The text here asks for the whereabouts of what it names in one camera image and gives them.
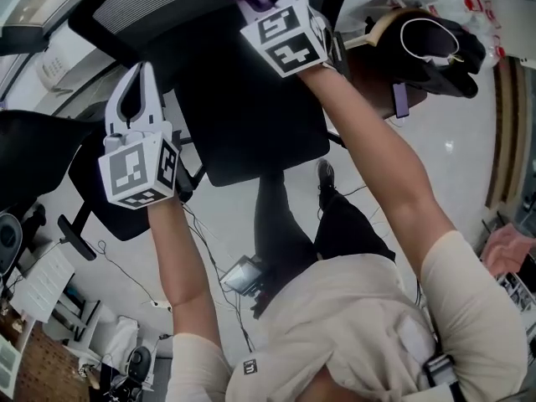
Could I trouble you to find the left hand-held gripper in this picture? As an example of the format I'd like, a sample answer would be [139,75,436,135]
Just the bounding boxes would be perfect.
[97,61,182,211]

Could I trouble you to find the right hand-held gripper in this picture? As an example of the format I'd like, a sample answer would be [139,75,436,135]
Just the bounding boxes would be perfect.
[232,0,329,80]

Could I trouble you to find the black mesh office chair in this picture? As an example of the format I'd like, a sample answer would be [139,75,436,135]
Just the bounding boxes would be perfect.
[68,0,357,95]

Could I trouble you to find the person's left forearm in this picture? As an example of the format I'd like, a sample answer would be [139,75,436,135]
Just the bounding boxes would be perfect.
[147,201,211,310]

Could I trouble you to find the person's right forearm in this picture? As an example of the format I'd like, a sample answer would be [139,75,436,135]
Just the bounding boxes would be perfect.
[299,63,458,243]

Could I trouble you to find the white cloth bag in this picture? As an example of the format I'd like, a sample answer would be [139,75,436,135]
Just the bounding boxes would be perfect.
[111,315,140,352]

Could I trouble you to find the black chair armrest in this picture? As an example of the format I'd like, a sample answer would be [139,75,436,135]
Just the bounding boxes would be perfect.
[324,25,351,84]
[169,127,207,203]

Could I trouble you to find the white vented box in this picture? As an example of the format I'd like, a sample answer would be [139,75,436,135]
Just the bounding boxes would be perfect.
[35,49,77,90]

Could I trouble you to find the black office chair with headrest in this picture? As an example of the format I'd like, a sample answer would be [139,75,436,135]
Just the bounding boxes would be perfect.
[0,109,152,263]

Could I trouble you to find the brown wooden stool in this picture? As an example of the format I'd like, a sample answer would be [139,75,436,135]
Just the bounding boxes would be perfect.
[347,44,429,121]

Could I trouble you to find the purple phone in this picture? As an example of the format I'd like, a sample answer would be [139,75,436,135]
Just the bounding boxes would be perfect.
[392,82,411,121]

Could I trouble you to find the black bag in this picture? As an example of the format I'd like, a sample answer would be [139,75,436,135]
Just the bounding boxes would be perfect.
[368,8,487,101]

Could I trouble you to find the round grey fan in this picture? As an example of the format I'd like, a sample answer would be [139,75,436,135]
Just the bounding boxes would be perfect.
[125,344,155,384]
[0,213,23,276]

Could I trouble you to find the person's right black shoe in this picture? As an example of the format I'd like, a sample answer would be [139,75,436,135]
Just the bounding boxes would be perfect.
[315,158,337,193]

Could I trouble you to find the white drawer cabinet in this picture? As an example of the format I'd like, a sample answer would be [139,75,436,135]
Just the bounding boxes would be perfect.
[10,240,77,324]

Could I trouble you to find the small black screen device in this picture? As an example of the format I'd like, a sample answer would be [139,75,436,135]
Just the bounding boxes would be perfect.
[219,255,264,297]

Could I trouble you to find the clear plastic bags red print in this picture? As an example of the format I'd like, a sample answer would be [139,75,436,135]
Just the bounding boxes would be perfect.
[435,0,521,71]

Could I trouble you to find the white open shelf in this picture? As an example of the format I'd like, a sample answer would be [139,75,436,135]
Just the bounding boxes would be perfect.
[41,282,102,352]

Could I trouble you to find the person's black trousers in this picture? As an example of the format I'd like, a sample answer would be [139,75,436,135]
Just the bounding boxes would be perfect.
[254,169,397,268]

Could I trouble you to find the brown wooden panel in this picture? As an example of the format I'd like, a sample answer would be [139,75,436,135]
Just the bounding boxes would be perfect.
[485,54,529,209]

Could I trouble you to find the person's beige shirt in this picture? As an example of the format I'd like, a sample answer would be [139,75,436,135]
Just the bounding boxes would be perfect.
[167,229,530,402]

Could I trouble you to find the pink plastic bag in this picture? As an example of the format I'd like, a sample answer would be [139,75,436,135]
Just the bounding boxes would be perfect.
[480,223,536,276]

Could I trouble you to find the wooden handle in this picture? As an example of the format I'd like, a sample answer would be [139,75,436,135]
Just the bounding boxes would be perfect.
[345,9,404,50]

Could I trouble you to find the white cable loop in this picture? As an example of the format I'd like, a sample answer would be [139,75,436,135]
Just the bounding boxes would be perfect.
[399,16,462,64]

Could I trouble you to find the black floor cable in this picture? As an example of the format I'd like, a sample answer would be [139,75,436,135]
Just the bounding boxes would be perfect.
[98,240,169,306]

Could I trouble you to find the harness strap with buckle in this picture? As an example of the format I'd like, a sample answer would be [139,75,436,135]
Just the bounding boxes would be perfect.
[396,314,466,402]

